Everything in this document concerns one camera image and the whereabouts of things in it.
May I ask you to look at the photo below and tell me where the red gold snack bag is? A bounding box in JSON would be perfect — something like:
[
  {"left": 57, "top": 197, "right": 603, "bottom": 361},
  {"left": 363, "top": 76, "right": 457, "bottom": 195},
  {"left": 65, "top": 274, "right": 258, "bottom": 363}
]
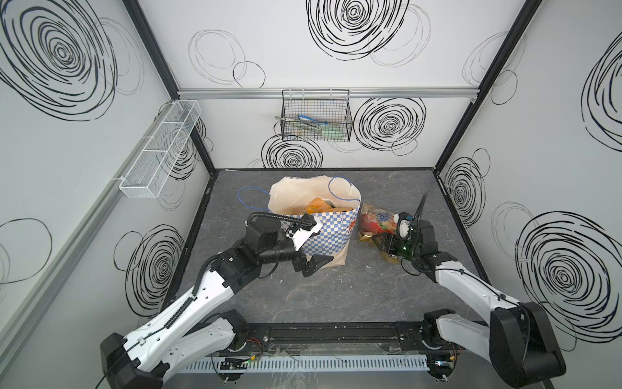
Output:
[{"left": 358, "top": 203, "right": 397, "bottom": 243}]

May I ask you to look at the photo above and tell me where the yellow snack bag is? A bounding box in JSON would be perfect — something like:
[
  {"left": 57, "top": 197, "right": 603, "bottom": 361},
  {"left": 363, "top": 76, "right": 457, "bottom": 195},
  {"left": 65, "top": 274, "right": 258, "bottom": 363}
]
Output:
[{"left": 303, "top": 197, "right": 354, "bottom": 214}]

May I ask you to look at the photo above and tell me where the blue checkered paper bag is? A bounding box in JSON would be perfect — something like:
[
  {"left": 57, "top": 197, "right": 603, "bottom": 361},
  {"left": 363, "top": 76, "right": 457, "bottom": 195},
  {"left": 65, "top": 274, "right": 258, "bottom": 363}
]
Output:
[{"left": 253, "top": 175, "right": 362, "bottom": 268}]

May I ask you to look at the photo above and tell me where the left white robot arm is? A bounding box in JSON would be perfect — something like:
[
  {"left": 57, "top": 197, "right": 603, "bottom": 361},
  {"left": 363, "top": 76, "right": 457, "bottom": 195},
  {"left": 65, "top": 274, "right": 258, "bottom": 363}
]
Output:
[{"left": 100, "top": 212, "right": 333, "bottom": 388}]

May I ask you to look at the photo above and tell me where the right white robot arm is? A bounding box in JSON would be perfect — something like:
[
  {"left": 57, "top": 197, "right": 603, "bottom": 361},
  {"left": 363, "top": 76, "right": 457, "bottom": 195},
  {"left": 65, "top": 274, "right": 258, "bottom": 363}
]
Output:
[{"left": 376, "top": 212, "right": 567, "bottom": 388}]

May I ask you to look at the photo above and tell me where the green pouch in basket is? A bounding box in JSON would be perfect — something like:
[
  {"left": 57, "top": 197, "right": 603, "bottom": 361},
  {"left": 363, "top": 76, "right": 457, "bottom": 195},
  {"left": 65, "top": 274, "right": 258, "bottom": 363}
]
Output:
[{"left": 316, "top": 123, "right": 348, "bottom": 142}]

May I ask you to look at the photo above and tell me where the blue item in basket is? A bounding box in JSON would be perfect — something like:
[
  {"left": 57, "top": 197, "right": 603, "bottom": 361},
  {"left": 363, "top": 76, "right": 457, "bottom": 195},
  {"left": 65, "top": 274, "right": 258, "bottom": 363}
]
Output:
[{"left": 298, "top": 115, "right": 323, "bottom": 125}]

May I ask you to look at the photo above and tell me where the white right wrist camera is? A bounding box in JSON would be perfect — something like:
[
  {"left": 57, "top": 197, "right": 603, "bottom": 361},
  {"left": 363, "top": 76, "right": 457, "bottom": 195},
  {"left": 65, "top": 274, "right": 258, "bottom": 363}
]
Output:
[{"left": 396, "top": 219, "right": 412, "bottom": 241}]

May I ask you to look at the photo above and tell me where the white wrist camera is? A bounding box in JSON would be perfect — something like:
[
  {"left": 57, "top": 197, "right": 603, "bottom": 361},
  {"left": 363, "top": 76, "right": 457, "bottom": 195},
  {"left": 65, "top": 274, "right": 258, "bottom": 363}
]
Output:
[
  {"left": 286, "top": 214, "right": 323, "bottom": 251},
  {"left": 396, "top": 219, "right": 412, "bottom": 241}
]

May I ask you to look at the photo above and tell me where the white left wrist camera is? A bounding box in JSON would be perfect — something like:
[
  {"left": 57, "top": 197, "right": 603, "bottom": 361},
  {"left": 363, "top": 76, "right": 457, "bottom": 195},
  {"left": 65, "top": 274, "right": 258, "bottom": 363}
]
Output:
[{"left": 286, "top": 214, "right": 323, "bottom": 251}]

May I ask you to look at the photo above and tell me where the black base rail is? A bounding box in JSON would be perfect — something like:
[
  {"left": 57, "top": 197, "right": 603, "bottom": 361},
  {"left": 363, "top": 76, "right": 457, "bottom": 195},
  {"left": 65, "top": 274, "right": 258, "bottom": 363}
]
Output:
[{"left": 215, "top": 321, "right": 476, "bottom": 358}]

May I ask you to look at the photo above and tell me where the white slotted cable duct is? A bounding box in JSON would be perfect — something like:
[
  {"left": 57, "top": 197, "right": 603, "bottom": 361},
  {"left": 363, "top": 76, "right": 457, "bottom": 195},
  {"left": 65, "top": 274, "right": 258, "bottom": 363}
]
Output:
[{"left": 181, "top": 354, "right": 429, "bottom": 374}]

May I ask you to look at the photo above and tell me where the black wire wall basket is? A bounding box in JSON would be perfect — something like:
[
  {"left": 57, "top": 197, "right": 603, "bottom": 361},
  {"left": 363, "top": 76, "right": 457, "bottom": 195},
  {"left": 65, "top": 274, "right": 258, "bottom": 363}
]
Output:
[{"left": 277, "top": 97, "right": 353, "bottom": 143}]

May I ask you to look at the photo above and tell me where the aluminium wall rail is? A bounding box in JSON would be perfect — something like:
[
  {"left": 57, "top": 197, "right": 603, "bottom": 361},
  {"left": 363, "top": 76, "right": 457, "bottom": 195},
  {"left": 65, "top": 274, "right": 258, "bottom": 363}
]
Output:
[{"left": 178, "top": 87, "right": 479, "bottom": 100}]

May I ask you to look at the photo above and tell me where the clear acrylic wall shelf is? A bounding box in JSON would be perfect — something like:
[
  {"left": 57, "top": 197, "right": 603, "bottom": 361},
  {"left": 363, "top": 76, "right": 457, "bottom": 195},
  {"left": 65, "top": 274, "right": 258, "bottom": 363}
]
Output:
[{"left": 119, "top": 100, "right": 202, "bottom": 199}]

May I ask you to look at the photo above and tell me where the right black corner post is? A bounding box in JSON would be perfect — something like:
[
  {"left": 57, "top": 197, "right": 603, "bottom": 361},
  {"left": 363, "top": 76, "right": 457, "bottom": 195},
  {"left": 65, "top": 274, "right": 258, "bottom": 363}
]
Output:
[{"left": 434, "top": 0, "right": 544, "bottom": 176}]

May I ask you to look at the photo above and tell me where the black corner frame post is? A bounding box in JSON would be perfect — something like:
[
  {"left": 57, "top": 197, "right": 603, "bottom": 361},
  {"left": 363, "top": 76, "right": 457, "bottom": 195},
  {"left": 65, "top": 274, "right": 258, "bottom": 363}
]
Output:
[{"left": 122, "top": 0, "right": 218, "bottom": 177}]

